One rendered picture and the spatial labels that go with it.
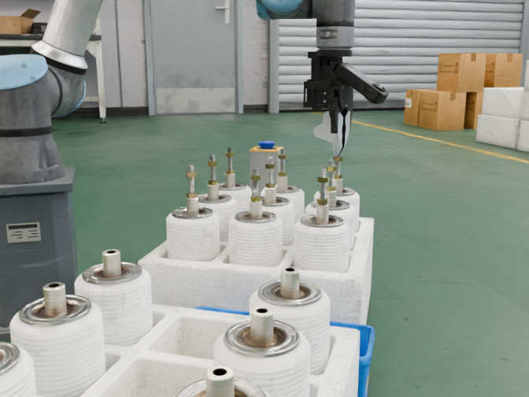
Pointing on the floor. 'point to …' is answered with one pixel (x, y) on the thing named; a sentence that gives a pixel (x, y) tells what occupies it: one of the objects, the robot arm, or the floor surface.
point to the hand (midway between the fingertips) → (341, 149)
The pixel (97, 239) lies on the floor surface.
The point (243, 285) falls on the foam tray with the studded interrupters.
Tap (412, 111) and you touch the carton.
